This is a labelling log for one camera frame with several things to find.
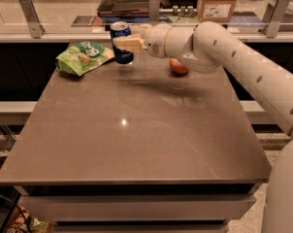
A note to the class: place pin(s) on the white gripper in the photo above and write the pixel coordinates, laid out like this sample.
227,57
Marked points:
154,41

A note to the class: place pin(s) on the blue pepsi can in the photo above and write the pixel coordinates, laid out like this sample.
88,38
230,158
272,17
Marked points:
118,29

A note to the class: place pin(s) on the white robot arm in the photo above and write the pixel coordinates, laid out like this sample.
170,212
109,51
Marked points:
205,47

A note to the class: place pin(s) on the green rice chip bag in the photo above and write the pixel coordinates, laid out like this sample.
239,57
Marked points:
83,57

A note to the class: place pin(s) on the snack bag on floor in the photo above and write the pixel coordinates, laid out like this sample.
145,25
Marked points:
21,221

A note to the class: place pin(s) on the red apple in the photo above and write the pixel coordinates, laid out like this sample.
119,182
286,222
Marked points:
177,67

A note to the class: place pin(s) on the brown cardboard box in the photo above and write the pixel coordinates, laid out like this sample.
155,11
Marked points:
215,10

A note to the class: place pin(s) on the grey table drawer front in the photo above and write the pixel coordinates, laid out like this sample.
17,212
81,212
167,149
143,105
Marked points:
138,207

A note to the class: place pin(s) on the middle metal railing post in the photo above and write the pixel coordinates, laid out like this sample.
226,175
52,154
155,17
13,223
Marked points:
154,7

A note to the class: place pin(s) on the metal railing post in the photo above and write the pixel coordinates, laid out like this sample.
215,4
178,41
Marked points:
35,27
154,7
274,19

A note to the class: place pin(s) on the left metal railing post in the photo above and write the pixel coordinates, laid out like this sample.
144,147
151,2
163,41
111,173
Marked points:
35,27

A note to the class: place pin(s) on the right metal railing post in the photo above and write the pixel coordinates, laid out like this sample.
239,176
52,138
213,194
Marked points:
274,19

